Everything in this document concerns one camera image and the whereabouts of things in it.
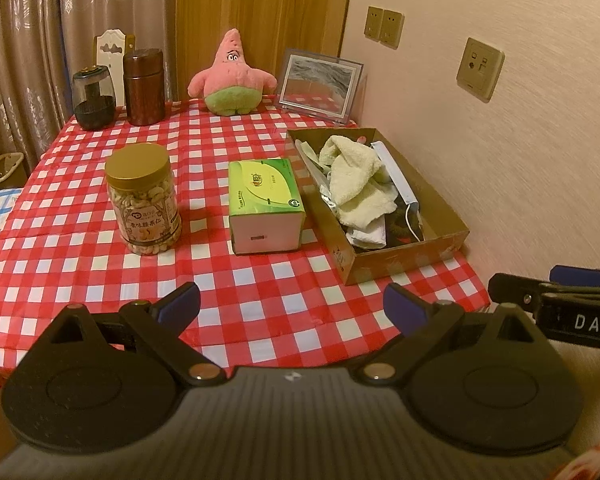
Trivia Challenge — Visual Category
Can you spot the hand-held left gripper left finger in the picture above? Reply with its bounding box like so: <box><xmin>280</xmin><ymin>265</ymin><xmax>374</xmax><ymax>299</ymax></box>
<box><xmin>42</xmin><ymin>281</ymin><xmax>228</xmax><ymax>388</ymax></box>

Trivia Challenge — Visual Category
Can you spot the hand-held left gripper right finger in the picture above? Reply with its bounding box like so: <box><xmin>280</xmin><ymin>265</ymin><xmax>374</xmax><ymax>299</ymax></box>
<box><xmin>362</xmin><ymin>281</ymin><xmax>552</xmax><ymax>388</ymax></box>

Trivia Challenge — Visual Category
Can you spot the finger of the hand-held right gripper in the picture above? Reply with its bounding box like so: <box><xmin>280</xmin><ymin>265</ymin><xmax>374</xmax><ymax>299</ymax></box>
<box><xmin>550</xmin><ymin>265</ymin><xmax>600</xmax><ymax>289</ymax></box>
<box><xmin>487</xmin><ymin>272</ymin><xmax>600</xmax><ymax>318</ymax></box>

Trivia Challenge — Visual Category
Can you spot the brown cardboard box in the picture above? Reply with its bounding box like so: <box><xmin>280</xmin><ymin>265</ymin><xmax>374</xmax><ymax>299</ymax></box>
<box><xmin>285</xmin><ymin>127</ymin><xmax>471</xmax><ymax>287</ymax></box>

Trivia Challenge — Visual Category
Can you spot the black face mask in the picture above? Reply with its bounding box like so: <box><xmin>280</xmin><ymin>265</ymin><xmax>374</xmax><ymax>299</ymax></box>
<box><xmin>384</xmin><ymin>210</ymin><xmax>423</xmax><ymax>248</ymax></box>

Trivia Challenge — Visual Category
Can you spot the white package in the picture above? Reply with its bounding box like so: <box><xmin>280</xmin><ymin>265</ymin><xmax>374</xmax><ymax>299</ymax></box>
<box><xmin>370</xmin><ymin>141</ymin><xmax>422</xmax><ymax>241</ymax></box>

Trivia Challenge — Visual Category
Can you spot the cream towel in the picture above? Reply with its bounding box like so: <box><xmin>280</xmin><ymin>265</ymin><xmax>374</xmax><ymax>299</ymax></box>
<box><xmin>320</xmin><ymin>135</ymin><xmax>398</xmax><ymax>228</ymax></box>

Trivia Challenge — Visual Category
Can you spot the clear plastic bag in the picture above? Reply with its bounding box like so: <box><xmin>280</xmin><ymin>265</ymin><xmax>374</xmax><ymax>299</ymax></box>
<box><xmin>295</xmin><ymin>137</ymin><xmax>332</xmax><ymax>206</ymax></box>

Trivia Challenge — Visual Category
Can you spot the red checkered tablecloth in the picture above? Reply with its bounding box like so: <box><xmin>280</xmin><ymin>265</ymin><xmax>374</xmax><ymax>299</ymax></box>
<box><xmin>0</xmin><ymin>95</ymin><xmax>491</xmax><ymax>386</ymax></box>

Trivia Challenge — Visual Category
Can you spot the green tissue box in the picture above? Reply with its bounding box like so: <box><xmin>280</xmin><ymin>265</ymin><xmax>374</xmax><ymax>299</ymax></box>
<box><xmin>228</xmin><ymin>158</ymin><xmax>306</xmax><ymax>256</ymax></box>

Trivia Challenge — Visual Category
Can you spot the person's patterned clothing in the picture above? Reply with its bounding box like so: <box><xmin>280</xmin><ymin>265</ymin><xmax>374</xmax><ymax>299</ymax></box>
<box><xmin>562</xmin><ymin>440</ymin><xmax>600</xmax><ymax>480</ymax></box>

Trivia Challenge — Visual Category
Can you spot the black-lidded glass jar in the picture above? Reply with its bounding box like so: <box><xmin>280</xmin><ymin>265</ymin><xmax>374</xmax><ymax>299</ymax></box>
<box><xmin>72</xmin><ymin>66</ymin><xmax>117</xmax><ymax>131</ymax></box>

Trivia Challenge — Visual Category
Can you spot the dark wooden canister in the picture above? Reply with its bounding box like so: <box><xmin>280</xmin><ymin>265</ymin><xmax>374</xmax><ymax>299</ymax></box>
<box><xmin>122</xmin><ymin>48</ymin><xmax>167</xmax><ymax>127</ymax></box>

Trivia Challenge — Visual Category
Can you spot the woven basket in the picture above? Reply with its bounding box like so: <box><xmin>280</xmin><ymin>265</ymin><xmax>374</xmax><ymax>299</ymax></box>
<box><xmin>0</xmin><ymin>152</ymin><xmax>26</xmax><ymax>192</ymax></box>

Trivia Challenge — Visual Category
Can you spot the pink starfish plush toy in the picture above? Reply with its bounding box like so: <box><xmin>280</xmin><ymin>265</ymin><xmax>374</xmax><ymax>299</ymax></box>
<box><xmin>188</xmin><ymin>28</ymin><xmax>278</xmax><ymax>116</ymax></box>

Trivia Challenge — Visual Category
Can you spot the white wooden chair back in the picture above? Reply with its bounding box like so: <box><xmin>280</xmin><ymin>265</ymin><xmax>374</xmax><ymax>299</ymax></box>
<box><xmin>94</xmin><ymin>30</ymin><xmax>136</xmax><ymax>108</ymax></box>

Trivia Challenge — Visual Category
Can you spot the beige patterned curtain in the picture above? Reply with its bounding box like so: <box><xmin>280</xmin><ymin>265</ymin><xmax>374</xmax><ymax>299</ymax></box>
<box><xmin>0</xmin><ymin>0</ymin><xmax>178</xmax><ymax>171</ymax></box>

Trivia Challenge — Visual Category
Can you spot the beige wall socket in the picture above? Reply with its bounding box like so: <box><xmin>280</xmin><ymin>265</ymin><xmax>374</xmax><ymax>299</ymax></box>
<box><xmin>455</xmin><ymin>37</ymin><xmax>506</xmax><ymax>102</ymax></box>

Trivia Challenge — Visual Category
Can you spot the clear acrylic picture frame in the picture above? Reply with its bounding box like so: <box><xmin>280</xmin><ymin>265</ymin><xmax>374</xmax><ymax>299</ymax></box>
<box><xmin>278</xmin><ymin>49</ymin><xmax>365</xmax><ymax>126</ymax></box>

